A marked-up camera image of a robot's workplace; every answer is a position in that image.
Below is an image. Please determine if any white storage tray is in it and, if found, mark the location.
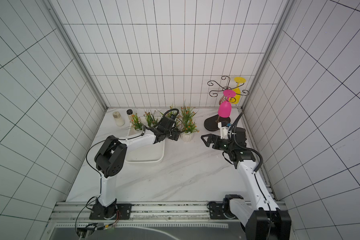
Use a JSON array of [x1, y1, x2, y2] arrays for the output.
[[125, 140, 166, 164]]

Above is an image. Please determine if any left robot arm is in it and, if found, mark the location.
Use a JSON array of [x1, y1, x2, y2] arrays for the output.
[[90, 114, 180, 220]]

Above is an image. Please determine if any magenta wine glass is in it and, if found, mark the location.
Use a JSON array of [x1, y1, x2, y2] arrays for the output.
[[218, 90, 237, 118]]

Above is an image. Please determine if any yellow wine glass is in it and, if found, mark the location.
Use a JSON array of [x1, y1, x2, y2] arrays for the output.
[[230, 77, 247, 105]]

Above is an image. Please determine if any potted gypsophila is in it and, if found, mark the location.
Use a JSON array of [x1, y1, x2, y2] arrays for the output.
[[180, 105, 199, 142], [144, 110, 159, 128], [131, 113, 146, 131], [159, 107, 181, 133]]

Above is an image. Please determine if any beige cap white bottle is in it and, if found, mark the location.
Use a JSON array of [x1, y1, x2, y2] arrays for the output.
[[113, 111, 125, 127]]

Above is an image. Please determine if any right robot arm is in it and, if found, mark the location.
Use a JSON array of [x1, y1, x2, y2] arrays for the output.
[[201, 127, 292, 240]]

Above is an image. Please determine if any aluminium mounting rail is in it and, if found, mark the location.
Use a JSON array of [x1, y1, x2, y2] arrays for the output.
[[50, 201, 236, 224]]

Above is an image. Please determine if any black wire glass rack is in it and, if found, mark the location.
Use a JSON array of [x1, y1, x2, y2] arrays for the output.
[[204, 76, 249, 132]]

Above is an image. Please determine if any black cap spice bottle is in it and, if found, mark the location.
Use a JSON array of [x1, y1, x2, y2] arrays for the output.
[[127, 109, 134, 123]]

